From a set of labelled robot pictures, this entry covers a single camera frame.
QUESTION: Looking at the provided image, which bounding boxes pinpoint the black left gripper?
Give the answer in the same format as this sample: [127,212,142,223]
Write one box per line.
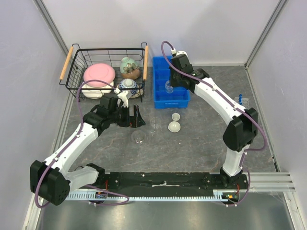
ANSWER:
[109,104,145,128]

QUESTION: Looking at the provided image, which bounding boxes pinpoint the white ceramic crucible cup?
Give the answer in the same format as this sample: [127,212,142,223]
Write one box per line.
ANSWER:
[171,113,181,122]

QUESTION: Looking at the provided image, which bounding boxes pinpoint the clear glass jar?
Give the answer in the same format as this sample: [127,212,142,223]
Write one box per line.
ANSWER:
[165,80,174,94]

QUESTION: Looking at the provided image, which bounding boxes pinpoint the clear acrylic test tube rack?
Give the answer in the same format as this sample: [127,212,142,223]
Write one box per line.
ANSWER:
[234,96,249,108]

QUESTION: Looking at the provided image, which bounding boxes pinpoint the clear glass beaker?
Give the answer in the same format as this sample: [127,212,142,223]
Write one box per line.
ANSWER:
[150,117,161,130]

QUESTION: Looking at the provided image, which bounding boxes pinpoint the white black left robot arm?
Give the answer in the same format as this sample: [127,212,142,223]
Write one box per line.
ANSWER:
[30,91,145,208]

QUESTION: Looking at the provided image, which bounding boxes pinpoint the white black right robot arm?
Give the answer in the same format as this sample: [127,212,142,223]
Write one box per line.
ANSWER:
[169,52,258,189]

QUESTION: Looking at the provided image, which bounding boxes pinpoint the clear glass flask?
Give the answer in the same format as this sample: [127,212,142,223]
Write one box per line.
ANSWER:
[131,130,146,144]

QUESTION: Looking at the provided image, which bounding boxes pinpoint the white ceramic evaporating dish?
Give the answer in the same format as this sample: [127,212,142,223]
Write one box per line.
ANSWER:
[168,121,181,133]

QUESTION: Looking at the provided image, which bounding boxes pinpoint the blue white patterned bowl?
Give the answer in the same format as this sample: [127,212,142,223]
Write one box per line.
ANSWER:
[117,79,143,98]

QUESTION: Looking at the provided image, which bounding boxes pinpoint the blue plastic compartment bin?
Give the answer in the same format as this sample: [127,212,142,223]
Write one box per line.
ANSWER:
[153,56,190,109]

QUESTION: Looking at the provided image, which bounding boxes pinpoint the green floral ceramic bowl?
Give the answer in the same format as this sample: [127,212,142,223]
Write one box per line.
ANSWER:
[120,57,141,80]

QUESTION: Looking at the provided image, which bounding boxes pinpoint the white ceramic bowl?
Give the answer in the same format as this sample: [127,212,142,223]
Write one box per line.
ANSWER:
[82,81,114,99]

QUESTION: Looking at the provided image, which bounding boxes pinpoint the pink ceramic plate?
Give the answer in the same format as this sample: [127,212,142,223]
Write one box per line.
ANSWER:
[83,63,116,83]

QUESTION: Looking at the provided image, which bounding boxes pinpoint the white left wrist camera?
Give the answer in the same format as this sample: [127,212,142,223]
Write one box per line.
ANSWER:
[113,88,132,107]

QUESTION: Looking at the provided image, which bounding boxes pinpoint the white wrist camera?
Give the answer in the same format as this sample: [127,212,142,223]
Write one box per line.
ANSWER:
[113,88,132,107]
[170,49,188,57]

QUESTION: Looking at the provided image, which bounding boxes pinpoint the black wire basket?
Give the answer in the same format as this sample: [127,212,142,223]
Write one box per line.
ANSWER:
[59,42,149,99]

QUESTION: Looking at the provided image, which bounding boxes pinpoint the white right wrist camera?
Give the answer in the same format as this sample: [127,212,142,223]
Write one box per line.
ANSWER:
[170,49,188,57]

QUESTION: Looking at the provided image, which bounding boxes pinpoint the light blue cable duct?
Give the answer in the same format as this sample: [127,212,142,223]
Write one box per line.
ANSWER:
[66,189,239,202]

